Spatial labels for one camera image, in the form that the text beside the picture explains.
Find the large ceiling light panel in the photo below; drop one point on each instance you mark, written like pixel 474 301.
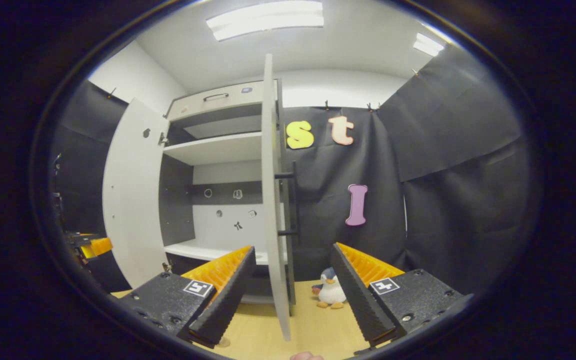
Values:
pixel 265 20

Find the round wooden coaster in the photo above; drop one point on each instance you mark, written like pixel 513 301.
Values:
pixel 224 342

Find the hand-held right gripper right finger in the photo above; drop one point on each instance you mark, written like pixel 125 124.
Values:
pixel 358 300

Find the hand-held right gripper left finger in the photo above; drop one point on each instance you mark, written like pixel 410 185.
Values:
pixel 228 300

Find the white cabinet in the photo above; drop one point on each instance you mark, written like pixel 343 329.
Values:
pixel 218 147

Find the white cabinet drawer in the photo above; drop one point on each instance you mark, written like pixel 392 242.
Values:
pixel 188 107

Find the white cabinet door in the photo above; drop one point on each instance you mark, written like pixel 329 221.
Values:
pixel 133 200
pixel 270 200

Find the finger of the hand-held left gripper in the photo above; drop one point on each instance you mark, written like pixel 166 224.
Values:
pixel 95 247

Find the metal door hinge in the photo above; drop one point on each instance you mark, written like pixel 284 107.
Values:
pixel 166 266
pixel 163 138

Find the penguin plush toy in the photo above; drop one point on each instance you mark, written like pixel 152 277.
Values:
pixel 330 292

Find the small ceiling light panel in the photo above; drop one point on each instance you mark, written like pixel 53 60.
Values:
pixel 429 45

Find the black backdrop cloth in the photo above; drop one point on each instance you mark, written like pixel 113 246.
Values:
pixel 468 200

